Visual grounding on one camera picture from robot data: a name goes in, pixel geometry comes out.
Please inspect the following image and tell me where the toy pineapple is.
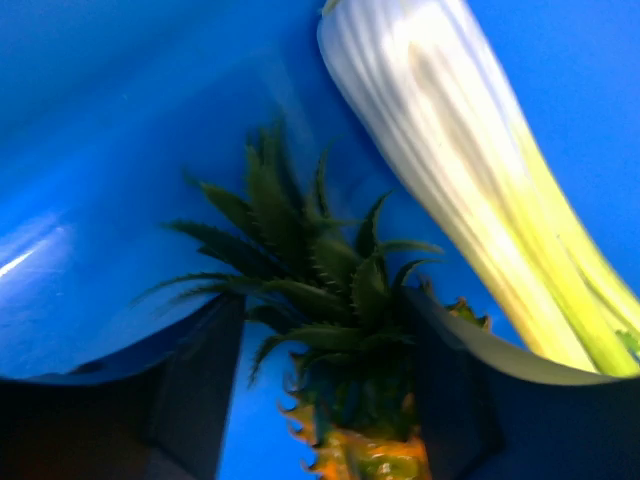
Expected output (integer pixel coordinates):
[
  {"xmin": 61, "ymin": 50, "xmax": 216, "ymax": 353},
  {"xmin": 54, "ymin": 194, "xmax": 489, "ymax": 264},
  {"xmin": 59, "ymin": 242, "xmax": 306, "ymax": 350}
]
[{"xmin": 130, "ymin": 119, "xmax": 494, "ymax": 480}]

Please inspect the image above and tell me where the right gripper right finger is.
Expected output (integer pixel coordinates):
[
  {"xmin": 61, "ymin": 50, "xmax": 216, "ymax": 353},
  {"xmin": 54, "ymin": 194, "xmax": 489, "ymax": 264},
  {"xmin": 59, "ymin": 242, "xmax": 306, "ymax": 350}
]
[{"xmin": 402, "ymin": 287, "xmax": 639, "ymax": 480}]

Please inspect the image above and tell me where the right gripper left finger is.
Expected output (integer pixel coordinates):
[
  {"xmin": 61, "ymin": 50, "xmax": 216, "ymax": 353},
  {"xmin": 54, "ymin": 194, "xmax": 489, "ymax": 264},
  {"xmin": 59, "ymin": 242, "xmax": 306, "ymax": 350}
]
[{"xmin": 1, "ymin": 294, "xmax": 245, "ymax": 479}]

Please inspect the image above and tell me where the green white leek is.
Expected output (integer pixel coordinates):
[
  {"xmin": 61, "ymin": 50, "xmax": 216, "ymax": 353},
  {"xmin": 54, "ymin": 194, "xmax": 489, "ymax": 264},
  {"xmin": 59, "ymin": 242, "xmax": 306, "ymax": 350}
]
[{"xmin": 317, "ymin": 1, "xmax": 639, "ymax": 377}]

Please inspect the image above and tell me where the blue plastic bin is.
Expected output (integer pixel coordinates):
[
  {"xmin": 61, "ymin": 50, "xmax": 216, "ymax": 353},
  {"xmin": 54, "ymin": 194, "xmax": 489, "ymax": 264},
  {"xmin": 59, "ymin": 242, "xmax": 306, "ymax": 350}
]
[{"xmin": 1, "ymin": 1, "xmax": 639, "ymax": 479}]

